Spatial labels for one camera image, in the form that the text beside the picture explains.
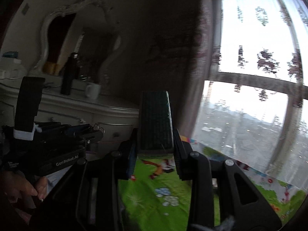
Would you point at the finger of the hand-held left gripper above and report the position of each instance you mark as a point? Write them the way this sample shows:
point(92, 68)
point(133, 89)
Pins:
point(87, 140)
point(77, 128)

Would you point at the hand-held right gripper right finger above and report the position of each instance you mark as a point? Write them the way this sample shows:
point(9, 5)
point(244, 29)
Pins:
point(177, 158)

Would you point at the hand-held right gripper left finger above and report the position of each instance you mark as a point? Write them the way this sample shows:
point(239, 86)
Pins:
point(131, 161)

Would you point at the dark binder clip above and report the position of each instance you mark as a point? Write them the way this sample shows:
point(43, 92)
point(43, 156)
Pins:
point(97, 130)

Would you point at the teal cardboard box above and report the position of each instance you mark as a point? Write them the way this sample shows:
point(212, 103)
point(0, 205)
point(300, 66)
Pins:
point(156, 120)

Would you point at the person's left hand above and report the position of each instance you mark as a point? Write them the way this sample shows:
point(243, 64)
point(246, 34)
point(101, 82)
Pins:
point(21, 187)

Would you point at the white ornate dresser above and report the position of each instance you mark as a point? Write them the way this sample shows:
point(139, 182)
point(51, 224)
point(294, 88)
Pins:
point(72, 105)

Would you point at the cartoon printed bedsheet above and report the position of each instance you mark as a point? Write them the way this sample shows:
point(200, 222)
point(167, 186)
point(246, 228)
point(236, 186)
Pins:
point(149, 197)

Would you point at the white mug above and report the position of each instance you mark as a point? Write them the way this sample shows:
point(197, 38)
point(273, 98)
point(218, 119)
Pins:
point(92, 91)

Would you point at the black bottle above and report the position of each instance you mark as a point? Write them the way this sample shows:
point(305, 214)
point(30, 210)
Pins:
point(69, 77)

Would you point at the pink curtain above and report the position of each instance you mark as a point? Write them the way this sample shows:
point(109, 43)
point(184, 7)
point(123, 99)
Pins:
point(204, 65)

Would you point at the teal tissue pack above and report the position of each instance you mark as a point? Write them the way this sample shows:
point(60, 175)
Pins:
point(9, 54)

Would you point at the ornate white framed mirror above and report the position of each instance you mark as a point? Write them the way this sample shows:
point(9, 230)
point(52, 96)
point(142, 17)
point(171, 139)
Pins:
point(45, 28)

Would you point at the white lace curtain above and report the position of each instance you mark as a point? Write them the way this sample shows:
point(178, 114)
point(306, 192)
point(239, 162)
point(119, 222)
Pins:
point(252, 41)

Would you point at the window frame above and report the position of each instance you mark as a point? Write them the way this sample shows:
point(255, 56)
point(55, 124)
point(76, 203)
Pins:
point(252, 80)

